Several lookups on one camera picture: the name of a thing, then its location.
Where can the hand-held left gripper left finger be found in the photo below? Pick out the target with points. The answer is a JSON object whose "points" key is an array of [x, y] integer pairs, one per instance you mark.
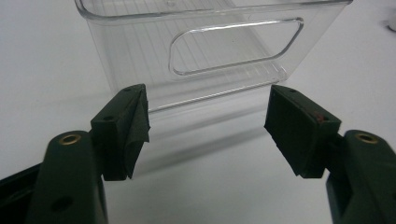
{"points": [[118, 140]]}

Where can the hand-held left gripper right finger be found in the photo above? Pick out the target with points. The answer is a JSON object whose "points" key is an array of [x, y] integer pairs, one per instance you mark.
{"points": [[299, 133]]}

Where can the clear plastic container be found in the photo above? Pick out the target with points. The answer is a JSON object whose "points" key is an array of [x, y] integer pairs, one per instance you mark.
{"points": [[140, 56]]}

